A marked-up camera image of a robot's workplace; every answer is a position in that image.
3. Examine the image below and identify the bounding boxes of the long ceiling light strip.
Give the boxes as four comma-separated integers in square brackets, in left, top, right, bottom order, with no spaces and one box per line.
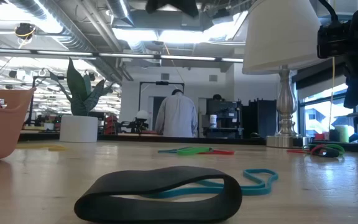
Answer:
[0,47,245,63]

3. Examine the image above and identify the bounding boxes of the black background camera frame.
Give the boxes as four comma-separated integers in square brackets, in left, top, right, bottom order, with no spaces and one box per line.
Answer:
[137,80,186,105]

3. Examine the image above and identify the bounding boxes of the small black block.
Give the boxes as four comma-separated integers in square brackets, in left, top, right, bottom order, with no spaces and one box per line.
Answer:
[73,165,244,223]

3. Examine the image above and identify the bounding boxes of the blue rubber band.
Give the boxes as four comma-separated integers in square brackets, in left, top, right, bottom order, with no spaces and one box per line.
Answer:
[157,147,185,154]
[143,168,280,200]

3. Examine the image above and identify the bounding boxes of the right wrist camera black cable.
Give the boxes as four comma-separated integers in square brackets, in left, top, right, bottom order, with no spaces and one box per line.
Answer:
[317,0,341,27]

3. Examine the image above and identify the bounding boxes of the black cabinet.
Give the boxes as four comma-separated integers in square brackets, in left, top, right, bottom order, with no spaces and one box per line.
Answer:
[242,98,278,139]

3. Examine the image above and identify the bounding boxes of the green rubber band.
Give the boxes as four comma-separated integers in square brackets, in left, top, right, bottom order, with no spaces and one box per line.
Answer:
[306,142,346,156]
[175,146,213,156]

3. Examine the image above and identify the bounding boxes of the black ceiling device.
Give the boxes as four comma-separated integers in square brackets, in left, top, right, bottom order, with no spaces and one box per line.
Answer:
[14,22,37,40]

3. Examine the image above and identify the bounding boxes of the wide black rubber band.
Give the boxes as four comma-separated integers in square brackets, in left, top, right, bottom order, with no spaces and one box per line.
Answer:
[310,146,342,159]

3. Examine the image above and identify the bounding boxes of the white round dome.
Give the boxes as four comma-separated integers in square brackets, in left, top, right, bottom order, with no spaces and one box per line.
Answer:
[135,110,150,121]

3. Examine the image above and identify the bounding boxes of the red tool chest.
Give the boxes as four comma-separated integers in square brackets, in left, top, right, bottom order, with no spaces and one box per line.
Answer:
[103,114,120,135]

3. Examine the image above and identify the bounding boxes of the pale green cylinder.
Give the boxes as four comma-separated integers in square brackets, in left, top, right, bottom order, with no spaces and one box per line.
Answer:
[334,124,350,144]

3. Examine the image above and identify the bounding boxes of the white shade silver table lamp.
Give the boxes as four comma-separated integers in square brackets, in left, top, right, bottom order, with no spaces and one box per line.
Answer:
[242,0,329,149]

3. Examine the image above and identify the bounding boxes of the green plant in white pot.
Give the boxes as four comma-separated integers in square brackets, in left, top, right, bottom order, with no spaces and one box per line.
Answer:
[47,57,115,144]

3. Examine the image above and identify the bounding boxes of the person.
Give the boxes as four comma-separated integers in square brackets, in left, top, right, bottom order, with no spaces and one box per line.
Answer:
[154,88,199,139]

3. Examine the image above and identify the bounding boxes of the yellow-green rubber band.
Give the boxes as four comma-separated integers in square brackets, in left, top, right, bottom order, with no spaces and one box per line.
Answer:
[16,142,67,152]

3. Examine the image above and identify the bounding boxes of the black equipment rack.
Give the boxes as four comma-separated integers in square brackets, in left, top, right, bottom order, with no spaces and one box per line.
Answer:
[204,98,244,140]

